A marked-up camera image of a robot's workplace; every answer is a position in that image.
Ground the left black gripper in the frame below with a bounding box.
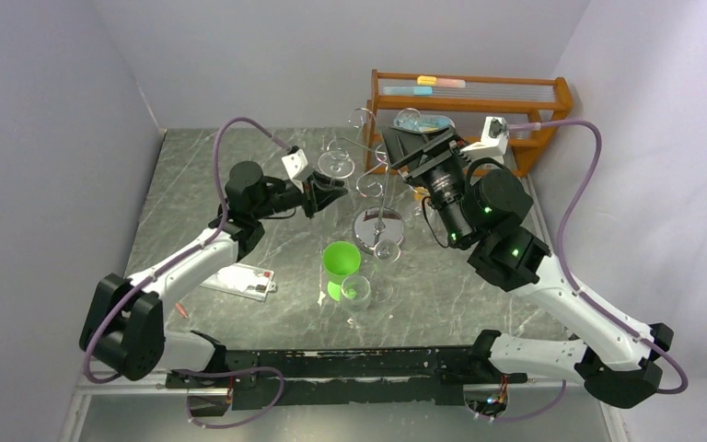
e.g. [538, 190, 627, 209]
[254, 173, 349, 222]

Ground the clear wine glass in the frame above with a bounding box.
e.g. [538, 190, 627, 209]
[370, 239, 401, 302]
[403, 190, 435, 228]
[317, 149, 355, 180]
[339, 274, 372, 328]

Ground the orange plastic wine glass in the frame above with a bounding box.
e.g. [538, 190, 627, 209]
[413, 187, 429, 202]

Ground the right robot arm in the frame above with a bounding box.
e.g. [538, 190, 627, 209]
[381, 126, 673, 409]

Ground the wooden shelf rack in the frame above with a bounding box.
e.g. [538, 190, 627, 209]
[365, 69, 574, 146]

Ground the chrome wine glass rack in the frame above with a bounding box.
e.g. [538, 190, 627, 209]
[322, 108, 405, 255]

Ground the green plastic wine glass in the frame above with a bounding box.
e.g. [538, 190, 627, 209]
[322, 241, 361, 301]

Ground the clear wine glass by rack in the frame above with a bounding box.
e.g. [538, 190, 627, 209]
[370, 239, 401, 302]

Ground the blue oval plate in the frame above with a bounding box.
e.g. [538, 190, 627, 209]
[393, 114, 455, 133]

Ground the blue bar on shelf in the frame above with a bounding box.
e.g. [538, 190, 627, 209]
[381, 86, 434, 97]

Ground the yellow pink eraser bar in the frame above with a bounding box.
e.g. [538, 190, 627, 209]
[416, 76, 467, 88]

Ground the clear plastic card case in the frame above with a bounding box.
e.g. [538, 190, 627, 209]
[201, 263, 277, 302]

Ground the red pen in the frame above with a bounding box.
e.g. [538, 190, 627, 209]
[175, 303, 190, 320]

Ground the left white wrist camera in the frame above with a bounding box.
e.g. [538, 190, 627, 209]
[281, 146, 313, 186]

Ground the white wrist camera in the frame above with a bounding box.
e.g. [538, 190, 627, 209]
[460, 116, 510, 163]
[281, 146, 313, 186]

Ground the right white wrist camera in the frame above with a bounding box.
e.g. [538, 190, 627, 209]
[460, 116, 510, 163]

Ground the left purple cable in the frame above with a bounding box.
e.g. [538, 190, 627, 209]
[82, 117, 294, 386]

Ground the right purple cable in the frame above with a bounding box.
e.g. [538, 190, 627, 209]
[505, 119, 690, 397]

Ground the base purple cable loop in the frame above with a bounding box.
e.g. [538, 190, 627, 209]
[184, 366, 285, 430]

